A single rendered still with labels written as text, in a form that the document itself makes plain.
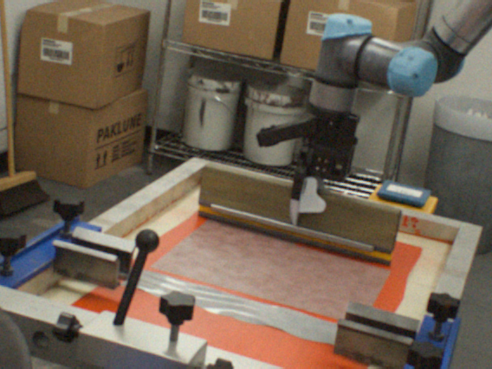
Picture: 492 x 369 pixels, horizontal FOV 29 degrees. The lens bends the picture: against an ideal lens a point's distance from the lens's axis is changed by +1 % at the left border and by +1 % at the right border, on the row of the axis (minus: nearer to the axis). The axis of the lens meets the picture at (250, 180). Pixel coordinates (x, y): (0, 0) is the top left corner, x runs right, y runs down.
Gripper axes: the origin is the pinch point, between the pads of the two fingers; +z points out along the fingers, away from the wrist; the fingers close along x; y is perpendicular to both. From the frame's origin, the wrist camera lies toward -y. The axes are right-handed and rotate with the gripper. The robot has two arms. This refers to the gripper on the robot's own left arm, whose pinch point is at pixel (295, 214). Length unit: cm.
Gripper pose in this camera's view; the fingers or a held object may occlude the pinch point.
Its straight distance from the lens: 166.8
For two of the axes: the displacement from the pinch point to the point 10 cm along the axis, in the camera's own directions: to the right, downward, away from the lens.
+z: -1.8, 9.3, 3.1
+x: 3.1, -2.5, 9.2
